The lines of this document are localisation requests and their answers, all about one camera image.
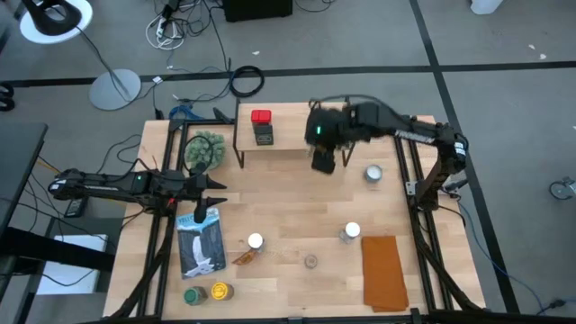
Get white-lid spice jar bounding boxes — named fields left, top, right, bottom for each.
left=338, top=220, right=362, bottom=245
left=246, top=231, right=266, bottom=254

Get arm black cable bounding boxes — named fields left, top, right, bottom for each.
left=308, top=93, right=392, bottom=113
left=182, top=133, right=216, bottom=176

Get wooden shelf black metal legs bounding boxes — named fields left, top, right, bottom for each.
left=232, top=94, right=356, bottom=168

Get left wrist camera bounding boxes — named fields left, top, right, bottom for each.
left=193, top=202, right=210, bottom=225

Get long blue cable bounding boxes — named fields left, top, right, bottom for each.
left=456, top=202, right=548, bottom=316

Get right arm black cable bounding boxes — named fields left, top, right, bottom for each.
left=308, top=93, right=392, bottom=113

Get black aluminium table frame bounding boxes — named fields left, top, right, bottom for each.
left=107, top=114, right=485, bottom=324

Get black chair wheels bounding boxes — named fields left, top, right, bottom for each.
left=0, top=83, right=15, bottom=113

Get folded orange cloth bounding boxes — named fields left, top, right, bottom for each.
left=360, top=234, right=410, bottom=314

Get orange taco seasoning packet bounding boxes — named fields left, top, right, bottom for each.
left=230, top=248, right=257, bottom=267

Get black plug with cable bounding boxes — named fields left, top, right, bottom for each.
left=535, top=297, right=576, bottom=316

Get black box on floor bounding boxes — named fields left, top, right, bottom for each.
left=221, top=0, right=293, bottom=23

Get right arm grey base plate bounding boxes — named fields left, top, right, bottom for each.
left=403, top=177, right=469, bottom=197

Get dark green spice tin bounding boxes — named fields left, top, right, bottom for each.
left=251, top=123, right=275, bottom=147

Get white box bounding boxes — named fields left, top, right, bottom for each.
left=35, top=233, right=109, bottom=297

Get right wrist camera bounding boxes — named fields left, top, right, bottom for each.
left=310, top=148, right=338, bottom=176

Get red-lid spice tin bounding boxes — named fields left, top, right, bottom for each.
left=249, top=109, right=274, bottom=126

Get black desk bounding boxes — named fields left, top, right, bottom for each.
left=0, top=120, right=117, bottom=324

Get floor lamp with round base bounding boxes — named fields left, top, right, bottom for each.
left=18, top=0, right=143, bottom=113

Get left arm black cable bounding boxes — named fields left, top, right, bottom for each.
left=182, top=133, right=216, bottom=176

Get yellow cable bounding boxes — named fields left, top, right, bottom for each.
left=35, top=157, right=127, bottom=208

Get green succulent in patterned pot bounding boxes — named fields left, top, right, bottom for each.
left=183, top=129, right=228, bottom=171

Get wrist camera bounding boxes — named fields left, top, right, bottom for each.
left=310, top=148, right=338, bottom=176
left=193, top=202, right=210, bottom=225

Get black mounted camera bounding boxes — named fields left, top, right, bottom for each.
left=211, top=106, right=236, bottom=125

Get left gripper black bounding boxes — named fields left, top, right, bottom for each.
left=182, top=170, right=229, bottom=209

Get black power adapter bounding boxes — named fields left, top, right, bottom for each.
left=63, top=193, right=90, bottom=220

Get coiled blue cable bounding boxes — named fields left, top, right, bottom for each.
left=168, top=103, right=203, bottom=122

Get grey caster wheel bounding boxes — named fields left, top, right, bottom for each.
left=548, top=175, right=576, bottom=202

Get white container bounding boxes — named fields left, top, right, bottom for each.
left=470, top=0, right=504, bottom=15

